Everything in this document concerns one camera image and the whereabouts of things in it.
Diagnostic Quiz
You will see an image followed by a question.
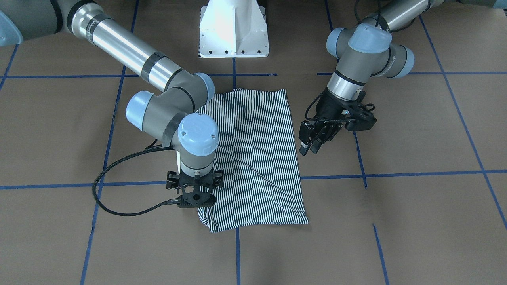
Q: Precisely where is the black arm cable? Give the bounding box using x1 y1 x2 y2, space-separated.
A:
92 139 187 217
303 0 414 123

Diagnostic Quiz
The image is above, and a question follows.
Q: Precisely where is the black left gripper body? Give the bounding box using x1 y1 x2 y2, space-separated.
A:
313 89 346 137

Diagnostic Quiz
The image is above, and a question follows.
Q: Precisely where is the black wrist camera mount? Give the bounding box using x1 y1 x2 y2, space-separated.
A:
343 91 377 131
165 169 223 209

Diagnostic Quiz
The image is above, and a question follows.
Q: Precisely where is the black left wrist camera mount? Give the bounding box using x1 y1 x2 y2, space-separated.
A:
343 91 377 131

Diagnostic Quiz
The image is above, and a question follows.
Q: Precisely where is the navy white striped polo shirt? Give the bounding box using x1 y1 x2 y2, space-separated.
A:
198 89 309 233

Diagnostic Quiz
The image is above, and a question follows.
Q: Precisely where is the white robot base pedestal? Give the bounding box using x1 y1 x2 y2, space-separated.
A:
198 0 270 58

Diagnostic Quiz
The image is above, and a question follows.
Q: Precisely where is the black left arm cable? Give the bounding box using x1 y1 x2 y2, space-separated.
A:
303 0 414 123

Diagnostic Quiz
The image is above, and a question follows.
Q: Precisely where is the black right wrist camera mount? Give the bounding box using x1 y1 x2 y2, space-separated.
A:
165 169 223 209

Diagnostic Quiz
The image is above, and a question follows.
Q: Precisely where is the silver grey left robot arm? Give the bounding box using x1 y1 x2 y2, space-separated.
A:
299 0 442 156

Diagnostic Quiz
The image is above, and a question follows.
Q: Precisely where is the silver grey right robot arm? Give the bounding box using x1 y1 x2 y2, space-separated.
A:
0 0 220 177

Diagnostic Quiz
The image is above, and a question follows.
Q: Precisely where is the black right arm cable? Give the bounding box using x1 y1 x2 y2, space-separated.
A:
92 139 187 217

